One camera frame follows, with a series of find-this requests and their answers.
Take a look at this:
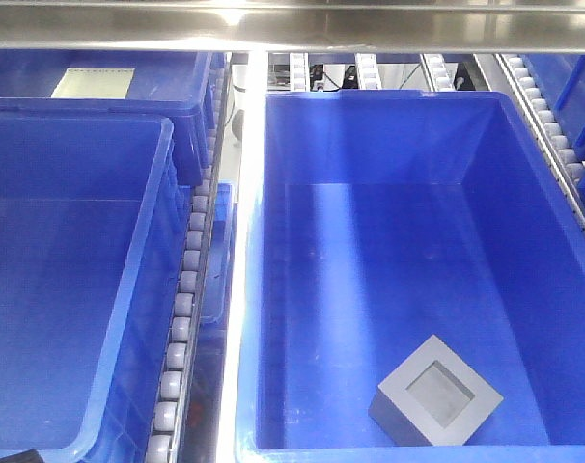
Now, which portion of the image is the gray hollow square base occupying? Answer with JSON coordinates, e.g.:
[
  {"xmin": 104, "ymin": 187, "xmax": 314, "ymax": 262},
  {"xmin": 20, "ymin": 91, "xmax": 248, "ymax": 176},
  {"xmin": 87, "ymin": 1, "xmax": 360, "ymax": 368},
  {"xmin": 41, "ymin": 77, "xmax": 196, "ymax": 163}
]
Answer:
[{"xmin": 369, "ymin": 335, "xmax": 503, "ymax": 447}]

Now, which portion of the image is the large blue bin target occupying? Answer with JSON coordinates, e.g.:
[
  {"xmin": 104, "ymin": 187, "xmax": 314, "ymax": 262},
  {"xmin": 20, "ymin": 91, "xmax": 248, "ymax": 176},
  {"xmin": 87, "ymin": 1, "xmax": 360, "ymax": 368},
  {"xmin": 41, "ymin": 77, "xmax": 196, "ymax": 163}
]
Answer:
[{"xmin": 235, "ymin": 91, "xmax": 585, "ymax": 462}]

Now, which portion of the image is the blue bin with paper label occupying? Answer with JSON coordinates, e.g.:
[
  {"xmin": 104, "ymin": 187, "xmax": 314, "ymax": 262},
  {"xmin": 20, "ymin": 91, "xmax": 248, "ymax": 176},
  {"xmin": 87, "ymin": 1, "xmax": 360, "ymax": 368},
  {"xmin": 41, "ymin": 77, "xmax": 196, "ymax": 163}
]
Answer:
[{"xmin": 0, "ymin": 49, "xmax": 223, "ymax": 186}]

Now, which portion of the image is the large blue bin left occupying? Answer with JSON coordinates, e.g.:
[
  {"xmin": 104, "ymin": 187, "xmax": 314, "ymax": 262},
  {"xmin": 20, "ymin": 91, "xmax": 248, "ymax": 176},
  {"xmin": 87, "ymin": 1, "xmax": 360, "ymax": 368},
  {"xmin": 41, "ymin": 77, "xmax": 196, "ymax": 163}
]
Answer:
[{"xmin": 0, "ymin": 112, "xmax": 189, "ymax": 462}]

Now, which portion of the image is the blue bin far right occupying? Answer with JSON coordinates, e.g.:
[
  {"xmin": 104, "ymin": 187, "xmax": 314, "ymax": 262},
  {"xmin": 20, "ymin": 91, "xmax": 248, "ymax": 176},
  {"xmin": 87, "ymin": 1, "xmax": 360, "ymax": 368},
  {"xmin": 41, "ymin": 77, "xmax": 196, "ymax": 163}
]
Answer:
[{"xmin": 521, "ymin": 54, "xmax": 585, "ymax": 183}]

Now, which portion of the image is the steel shelf beam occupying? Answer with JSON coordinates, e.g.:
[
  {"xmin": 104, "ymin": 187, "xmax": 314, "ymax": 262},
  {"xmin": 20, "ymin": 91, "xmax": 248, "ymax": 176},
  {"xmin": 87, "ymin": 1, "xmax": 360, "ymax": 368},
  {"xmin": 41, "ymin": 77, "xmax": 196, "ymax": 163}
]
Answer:
[{"xmin": 0, "ymin": 1, "xmax": 585, "ymax": 53}]

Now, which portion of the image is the roller conveyor rail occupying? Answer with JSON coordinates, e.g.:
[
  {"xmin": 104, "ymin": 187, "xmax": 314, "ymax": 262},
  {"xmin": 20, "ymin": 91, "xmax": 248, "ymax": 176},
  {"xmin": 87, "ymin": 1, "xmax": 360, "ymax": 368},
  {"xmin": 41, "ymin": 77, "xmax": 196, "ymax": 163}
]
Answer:
[
  {"xmin": 145, "ymin": 68, "xmax": 230, "ymax": 462},
  {"xmin": 494, "ymin": 54, "xmax": 585, "ymax": 236}
]

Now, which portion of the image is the roller conveyor rail right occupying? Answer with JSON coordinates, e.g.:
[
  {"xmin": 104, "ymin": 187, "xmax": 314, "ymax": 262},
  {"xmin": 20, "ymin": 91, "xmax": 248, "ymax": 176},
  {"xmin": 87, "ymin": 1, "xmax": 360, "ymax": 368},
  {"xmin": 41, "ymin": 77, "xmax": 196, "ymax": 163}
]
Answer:
[{"xmin": 494, "ymin": 54, "xmax": 585, "ymax": 236}]

